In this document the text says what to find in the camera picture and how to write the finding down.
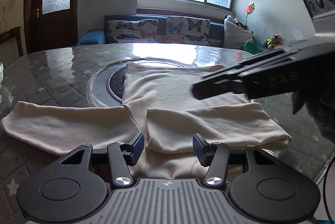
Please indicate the green plastic bowl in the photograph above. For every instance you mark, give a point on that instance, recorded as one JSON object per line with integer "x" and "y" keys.
{"x": 250, "y": 47}

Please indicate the white bowl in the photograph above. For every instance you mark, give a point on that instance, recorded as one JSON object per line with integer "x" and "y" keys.
{"x": 1, "y": 72}

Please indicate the colourful pinwheel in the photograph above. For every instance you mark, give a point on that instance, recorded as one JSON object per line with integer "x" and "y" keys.
{"x": 250, "y": 8}

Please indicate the black and white plush toy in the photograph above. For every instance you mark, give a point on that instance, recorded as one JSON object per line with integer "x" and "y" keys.
{"x": 235, "y": 21}

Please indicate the person's right hand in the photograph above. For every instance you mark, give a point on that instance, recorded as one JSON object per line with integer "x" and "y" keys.
{"x": 318, "y": 108}

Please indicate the round black induction cooker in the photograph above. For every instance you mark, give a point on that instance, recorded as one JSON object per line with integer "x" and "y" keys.
{"x": 115, "y": 82}

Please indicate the plain white cushion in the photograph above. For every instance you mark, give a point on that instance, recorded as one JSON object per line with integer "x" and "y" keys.
{"x": 236, "y": 36}

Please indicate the cream long-sleeved garment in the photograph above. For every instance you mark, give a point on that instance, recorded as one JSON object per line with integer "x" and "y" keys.
{"x": 170, "y": 87}

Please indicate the plush bear in green vest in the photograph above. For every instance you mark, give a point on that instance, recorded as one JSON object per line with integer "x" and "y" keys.
{"x": 272, "y": 42}

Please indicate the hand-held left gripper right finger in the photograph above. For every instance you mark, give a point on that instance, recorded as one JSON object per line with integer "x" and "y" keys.
{"x": 200, "y": 148}

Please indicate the dark wooden glass-panel door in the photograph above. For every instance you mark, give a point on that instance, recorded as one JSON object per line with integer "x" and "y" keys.
{"x": 52, "y": 27}

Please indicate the dark wooden side table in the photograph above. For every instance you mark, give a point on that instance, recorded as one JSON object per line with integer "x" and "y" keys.
{"x": 10, "y": 35}

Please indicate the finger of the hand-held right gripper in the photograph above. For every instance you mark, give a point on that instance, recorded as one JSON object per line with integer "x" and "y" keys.
{"x": 214, "y": 89}
{"x": 248, "y": 65}

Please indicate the blue sofa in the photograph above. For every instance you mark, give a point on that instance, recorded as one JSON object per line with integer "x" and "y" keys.
{"x": 90, "y": 36}

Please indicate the butterfly print cushion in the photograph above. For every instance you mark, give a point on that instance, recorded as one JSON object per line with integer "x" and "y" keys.
{"x": 187, "y": 30}
{"x": 130, "y": 30}

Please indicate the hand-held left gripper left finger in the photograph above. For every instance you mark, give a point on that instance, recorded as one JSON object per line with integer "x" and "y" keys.
{"x": 136, "y": 148}

